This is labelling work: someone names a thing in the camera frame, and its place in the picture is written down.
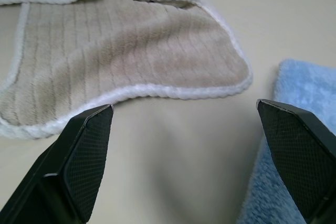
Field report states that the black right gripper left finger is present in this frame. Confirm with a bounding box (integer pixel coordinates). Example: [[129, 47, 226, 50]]
[[0, 104, 115, 224]]

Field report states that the light blue fluffy towel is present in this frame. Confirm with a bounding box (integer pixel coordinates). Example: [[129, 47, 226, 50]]
[[237, 58, 336, 224]]

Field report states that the beige towel with white trim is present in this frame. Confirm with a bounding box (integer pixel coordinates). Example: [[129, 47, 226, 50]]
[[0, 0, 254, 140]]

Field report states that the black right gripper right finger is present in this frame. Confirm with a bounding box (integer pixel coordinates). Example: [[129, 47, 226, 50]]
[[256, 99, 336, 224]]

